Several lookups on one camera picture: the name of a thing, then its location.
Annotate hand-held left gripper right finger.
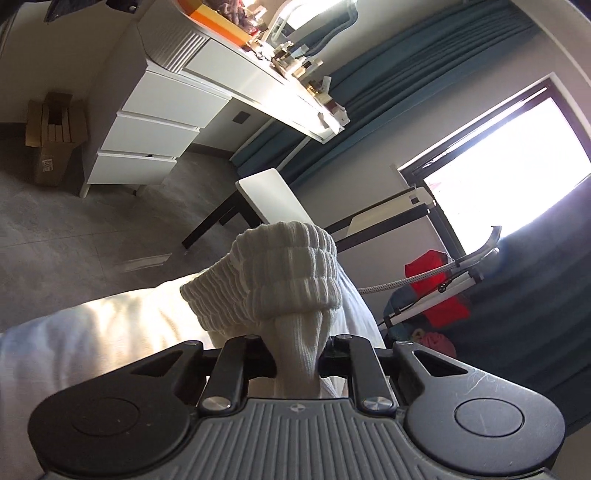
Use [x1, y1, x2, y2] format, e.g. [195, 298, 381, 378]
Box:
[318, 334, 468, 412]

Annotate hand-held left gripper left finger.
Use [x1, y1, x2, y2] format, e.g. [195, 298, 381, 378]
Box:
[127, 334, 279, 412]

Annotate white ribbed knit garment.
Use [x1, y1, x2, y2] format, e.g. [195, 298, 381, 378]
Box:
[179, 220, 345, 400]

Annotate pink yarn ball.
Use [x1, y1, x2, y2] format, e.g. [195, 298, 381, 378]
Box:
[423, 331, 457, 360]

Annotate red bag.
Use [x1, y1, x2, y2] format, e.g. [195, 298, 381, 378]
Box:
[404, 249, 472, 326]

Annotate white black-framed folding table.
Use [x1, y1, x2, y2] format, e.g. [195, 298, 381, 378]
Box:
[323, 185, 438, 254]

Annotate white stool with black legs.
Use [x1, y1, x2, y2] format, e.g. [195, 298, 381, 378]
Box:
[181, 168, 326, 251]

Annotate white bed sheet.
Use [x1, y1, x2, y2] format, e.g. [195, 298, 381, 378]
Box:
[0, 271, 389, 480]

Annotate dark framed window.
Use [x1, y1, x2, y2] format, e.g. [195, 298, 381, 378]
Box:
[398, 74, 591, 260]

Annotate white dressing table with drawers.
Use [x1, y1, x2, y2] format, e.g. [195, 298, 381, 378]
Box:
[79, 0, 352, 199]

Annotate teal curtain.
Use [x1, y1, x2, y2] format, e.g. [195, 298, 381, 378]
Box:
[230, 13, 542, 189]

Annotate row of cosmetic bottles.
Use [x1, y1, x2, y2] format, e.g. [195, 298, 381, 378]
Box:
[240, 26, 348, 126]

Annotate brown cardboard box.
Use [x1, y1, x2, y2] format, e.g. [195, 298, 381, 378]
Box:
[25, 91, 89, 188]

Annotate lit vanity mirror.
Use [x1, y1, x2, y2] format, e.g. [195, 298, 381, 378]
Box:
[265, 0, 360, 48]

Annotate orange box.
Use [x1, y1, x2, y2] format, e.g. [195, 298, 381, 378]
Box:
[177, 0, 219, 25]

